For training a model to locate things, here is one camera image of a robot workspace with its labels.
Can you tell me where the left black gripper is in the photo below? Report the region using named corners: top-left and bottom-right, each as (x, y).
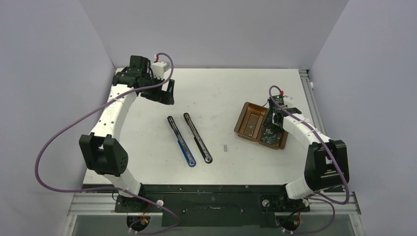
top-left (140, 73), bottom-right (174, 105)

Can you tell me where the brown plastic tray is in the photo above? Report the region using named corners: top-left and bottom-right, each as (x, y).
top-left (234, 102), bottom-right (288, 149)

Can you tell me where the black stapler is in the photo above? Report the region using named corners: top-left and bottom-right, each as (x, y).
top-left (183, 113), bottom-right (213, 164)

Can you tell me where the blue stapler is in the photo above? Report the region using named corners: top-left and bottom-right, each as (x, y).
top-left (167, 116), bottom-right (196, 167)

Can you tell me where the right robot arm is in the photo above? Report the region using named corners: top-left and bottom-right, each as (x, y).
top-left (264, 95), bottom-right (349, 210)

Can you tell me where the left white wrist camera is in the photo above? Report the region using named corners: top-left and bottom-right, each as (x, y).
top-left (150, 61), bottom-right (171, 79)

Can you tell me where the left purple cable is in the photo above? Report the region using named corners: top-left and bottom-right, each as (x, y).
top-left (34, 53), bottom-right (182, 235)

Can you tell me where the aluminium side rail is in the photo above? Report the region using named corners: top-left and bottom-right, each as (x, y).
top-left (298, 69), bottom-right (326, 134)

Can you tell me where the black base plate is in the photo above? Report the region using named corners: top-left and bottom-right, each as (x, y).
top-left (115, 184), bottom-right (310, 227)

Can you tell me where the aluminium front rail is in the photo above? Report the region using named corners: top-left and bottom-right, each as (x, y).
top-left (68, 192), bottom-right (361, 216)

